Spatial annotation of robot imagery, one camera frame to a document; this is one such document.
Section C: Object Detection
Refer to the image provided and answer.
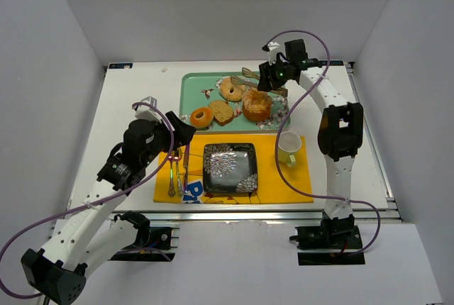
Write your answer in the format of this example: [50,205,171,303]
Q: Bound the silver metal tongs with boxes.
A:
[231,67,288,98]

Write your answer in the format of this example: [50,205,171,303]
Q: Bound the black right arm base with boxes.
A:
[289,215,365,266]

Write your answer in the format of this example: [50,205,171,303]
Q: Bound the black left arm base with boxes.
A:
[110,211,179,262]

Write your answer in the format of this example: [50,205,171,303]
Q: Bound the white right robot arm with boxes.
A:
[258,39,363,220]

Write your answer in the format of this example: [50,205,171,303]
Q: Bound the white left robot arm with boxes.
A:
[21,111,196,304]

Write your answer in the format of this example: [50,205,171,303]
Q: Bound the brown bread slice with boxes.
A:
[209,100,234,126]

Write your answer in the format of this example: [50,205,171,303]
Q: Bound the iridescent spoon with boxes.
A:
[174,148,184,197]

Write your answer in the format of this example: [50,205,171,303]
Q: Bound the iridescent knife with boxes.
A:
[183,144,190,194]

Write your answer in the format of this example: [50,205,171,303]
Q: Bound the orange donut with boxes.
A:
[189,106,214,129]

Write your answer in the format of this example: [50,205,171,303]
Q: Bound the sugar-topped bundt cake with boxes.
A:
[242,88,272,123]

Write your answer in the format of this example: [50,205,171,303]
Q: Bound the pale glazed bagel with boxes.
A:
[219,76,246,101]

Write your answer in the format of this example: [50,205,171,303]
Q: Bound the green floral tray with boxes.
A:
[179,72,289,133]

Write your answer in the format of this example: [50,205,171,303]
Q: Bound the yellow placemat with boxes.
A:
[153,134,313,205]

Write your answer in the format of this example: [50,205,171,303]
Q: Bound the blue right corner sticker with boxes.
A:
[320,60,345,67]

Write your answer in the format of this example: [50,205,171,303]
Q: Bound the blue corner sticker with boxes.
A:
[108,62,133,70]
[320,60,345,67]

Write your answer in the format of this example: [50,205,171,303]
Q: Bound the black floral square plate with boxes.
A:
[202,143,258,194]

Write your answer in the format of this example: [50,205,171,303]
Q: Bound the iridescent fork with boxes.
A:
[167,151,176,198]

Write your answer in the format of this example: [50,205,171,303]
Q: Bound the pale yellow mug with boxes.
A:
[277,131,302,167]

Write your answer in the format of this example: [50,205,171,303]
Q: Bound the blue left corner sticker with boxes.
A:
[108,62,133,70]

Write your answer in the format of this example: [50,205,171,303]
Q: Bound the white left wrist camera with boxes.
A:
[133,96,161,122]

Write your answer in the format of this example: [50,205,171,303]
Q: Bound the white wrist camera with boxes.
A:
[262,41,280,65]
[133,96,161,122]

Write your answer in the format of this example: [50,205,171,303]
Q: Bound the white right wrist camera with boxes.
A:
[262,41,280,65]

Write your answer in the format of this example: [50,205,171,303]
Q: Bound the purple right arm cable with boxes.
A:
[262,30,382,258]

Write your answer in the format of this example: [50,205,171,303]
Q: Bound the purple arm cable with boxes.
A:
[262,30,382,258]
[0,102,175,301]

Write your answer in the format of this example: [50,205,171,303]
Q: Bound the aluminium table frame rail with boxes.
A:
[65,207,338,224]

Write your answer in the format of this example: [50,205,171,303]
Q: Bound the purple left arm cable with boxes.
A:
[0,102,175,301]

